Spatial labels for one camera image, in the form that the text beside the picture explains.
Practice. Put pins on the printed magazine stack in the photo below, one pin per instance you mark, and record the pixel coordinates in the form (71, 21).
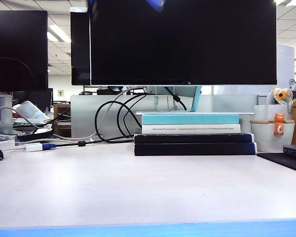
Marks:
(27, 123)

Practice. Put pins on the white book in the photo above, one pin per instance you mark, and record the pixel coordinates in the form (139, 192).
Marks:
(187, 131)

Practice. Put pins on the teal book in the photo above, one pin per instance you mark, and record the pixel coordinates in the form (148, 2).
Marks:
(187, 119)

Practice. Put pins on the white printed box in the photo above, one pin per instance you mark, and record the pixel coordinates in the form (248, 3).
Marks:
(7, 145)

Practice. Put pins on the silver teal monitor stand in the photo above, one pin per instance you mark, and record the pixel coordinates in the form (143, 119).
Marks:
(195, 101)

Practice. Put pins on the sunflower plush toy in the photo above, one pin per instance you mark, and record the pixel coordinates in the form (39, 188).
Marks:
(282, 94)

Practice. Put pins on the white rolled booklet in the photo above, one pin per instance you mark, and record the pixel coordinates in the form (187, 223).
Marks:
(32, 111)

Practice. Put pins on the large black AOC monitor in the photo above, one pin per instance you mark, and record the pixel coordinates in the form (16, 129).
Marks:
(182, 42)

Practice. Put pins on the black monitor base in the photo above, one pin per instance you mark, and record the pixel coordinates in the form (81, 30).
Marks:
(113, 91)

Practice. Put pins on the black desk mat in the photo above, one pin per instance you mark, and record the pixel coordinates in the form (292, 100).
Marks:
(281, 160)

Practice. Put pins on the white pot with wooden rim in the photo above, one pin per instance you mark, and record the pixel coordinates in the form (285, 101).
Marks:
(264, 137)

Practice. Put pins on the black book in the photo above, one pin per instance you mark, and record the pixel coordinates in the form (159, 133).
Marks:
(187, 149)
(187, 138)

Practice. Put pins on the white office partition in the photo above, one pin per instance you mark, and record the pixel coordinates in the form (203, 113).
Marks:
(284, 69)

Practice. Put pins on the small dark monitor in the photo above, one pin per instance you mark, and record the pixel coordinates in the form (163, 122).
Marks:
(39, 98)

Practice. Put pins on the orange cat figurine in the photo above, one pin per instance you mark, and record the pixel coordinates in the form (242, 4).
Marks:
(278, 125)

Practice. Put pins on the grey laptop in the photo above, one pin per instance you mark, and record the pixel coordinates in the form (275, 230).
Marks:
(294, 149)

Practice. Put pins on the black rounded device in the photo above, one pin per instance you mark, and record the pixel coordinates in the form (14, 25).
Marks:
(34, 134)

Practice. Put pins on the black desktop monitor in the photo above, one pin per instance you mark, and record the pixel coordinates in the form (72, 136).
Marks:
(17, 49)
(80, 49)

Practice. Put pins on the white square container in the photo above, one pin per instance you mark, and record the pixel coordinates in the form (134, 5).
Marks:
(261, 111)

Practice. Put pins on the white video adapter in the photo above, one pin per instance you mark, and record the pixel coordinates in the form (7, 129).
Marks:
(34, 147)

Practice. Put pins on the white blue label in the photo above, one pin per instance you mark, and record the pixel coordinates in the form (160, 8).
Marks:
(79, 9)

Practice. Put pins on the brown wooden shelf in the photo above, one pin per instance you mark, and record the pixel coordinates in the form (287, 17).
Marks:
(61, 118)

